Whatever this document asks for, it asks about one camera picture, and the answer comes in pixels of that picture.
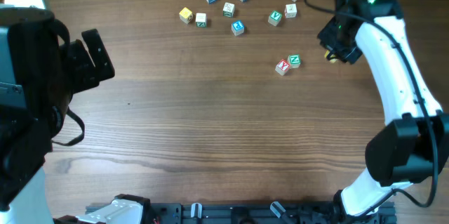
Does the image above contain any green N letter block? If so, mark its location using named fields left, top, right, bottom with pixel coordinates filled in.
left=288, top=54, right=301, bottom=69

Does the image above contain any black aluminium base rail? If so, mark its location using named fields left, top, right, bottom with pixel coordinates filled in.
left=84, top=201, right=397, bottom=224

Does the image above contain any green V letter block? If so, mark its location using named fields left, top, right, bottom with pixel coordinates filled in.
left=268, top=11, right=283, bottom=26

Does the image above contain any green side picture block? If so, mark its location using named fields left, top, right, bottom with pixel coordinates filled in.
left=222, top=2, right=235, bottom=18

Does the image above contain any yellow top block left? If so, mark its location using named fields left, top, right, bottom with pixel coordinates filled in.
left=179, top=7, right=194, bottom=24

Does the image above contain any blue P letter block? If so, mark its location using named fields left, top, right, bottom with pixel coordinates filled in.
left=232, top=20, right=245, bottom=36

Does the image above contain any red Y letter block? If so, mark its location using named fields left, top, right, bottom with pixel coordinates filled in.
left=275, top=59, right=290, bottom=76

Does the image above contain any green Z side block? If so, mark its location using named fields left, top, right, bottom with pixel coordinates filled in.
left=195, top=13, right=207, bottom=27

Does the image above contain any yellow side picture block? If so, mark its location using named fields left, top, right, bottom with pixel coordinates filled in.
left=324, top=51, right=337, bottom=63

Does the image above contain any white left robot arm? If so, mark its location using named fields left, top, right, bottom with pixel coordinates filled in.
left=1, top=4, right=115, bottom=223

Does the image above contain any red side picture block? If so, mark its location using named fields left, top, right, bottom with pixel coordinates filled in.
left=284, top=4, right=297, bottom=18

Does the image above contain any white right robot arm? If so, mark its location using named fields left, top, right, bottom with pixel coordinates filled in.
left=318, top=0, right=448, bottom=220

